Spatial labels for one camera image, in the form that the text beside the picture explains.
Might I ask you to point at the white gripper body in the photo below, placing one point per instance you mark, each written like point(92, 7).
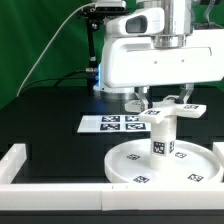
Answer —
point(134, 62)

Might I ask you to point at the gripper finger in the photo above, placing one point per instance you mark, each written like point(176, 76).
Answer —
point(186, 91)
point(141, 93)

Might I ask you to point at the white cross-shaped table base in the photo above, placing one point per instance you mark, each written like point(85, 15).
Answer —
point(164, 109)

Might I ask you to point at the white round table top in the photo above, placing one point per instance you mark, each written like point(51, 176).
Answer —
point(188, 163)

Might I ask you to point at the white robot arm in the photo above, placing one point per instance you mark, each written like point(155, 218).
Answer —
point(153, 46)

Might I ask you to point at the white marker sheet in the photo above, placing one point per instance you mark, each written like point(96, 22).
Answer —
point(112, 123)

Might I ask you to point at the white left fence bar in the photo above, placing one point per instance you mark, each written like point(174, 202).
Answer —
point(12, 162)

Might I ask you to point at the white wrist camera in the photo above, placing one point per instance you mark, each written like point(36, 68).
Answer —
point(146, 21)

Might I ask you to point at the black camera stand pole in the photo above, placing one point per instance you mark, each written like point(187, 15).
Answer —
point(93, 21)

